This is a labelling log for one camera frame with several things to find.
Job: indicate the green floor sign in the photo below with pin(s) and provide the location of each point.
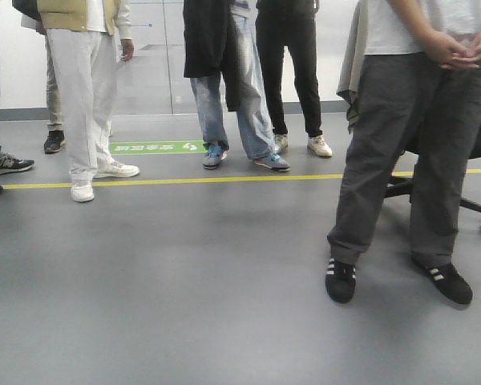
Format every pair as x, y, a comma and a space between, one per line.
157, 147

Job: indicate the person in white trousers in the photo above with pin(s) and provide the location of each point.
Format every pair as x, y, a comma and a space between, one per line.
87, 39

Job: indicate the person in light jeans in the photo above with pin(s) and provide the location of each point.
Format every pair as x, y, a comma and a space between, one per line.
222, 64

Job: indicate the person in beige trousers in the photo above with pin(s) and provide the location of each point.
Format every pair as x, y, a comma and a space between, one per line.
55, 138

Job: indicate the person in grey trousers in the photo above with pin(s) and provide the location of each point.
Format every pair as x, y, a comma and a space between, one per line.
421, 76

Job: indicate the black office chair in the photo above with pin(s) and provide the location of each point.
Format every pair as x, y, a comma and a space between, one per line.
400, 185

